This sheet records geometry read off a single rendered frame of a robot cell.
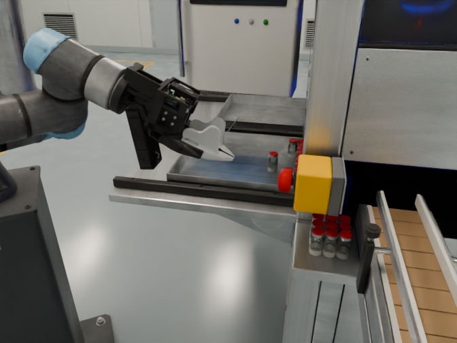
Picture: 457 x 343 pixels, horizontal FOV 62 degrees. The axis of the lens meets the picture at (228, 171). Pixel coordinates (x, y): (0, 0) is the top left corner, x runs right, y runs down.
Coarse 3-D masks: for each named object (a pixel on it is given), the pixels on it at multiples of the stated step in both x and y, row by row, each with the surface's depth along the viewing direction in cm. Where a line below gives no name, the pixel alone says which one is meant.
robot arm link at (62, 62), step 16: (48, 32) 59; (32, 48) 58; (48, 48) 58; (64, 48) 58; (80, 48) 59; (32, 64) 59; (48, 64) 58; (64, 64) 58; (80, 64) 58; (48, 80) 60; (64, 80) 59; (80, 80) 58; (64, 96) 62; (80, 96) 64
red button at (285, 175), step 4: (280, 172) 63; (284, 172) 62; (288, 172) 62; (280, 176) 62; (284, 176) 62; (288, 176) 62; (280, 180) 62; (284, 180) 62; (288, 180) 61; (292, 180) 63; (280, 184) 62; (284, 184) 62; (288, 184) 62; (292, 184) 63; (280, 188) 62; (284, 188) 62; (288, 188) 62; (284, 192) 63; (288, 192) 63
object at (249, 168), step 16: (224, 144) 104; (240, 144) 104; (256, 144) 103; (272, 144) 102; (288, 144) 101; (176, 160) 88; (192, 160) 95; (208, 160) 95; (240, 160) 95; (256, 160) 95; (288, 160) 95; (176, 176) 82; (192, 176) 81; (208, 176) 88; (224, 176) 88; (240, 176) 88; (256, 176) 88; (272, 176) 88; (272, 192) 79
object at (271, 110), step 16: (240, 96) 133; (256, 96) 132; (272, 96) 131; (224, 112) 124; (240, 112) 126; (256, 112) 126; (272, 112) 126; (288, 112) 126; (304, 112) 126; (256, 128) 110; (272, 128) 109; (288, 128) 108
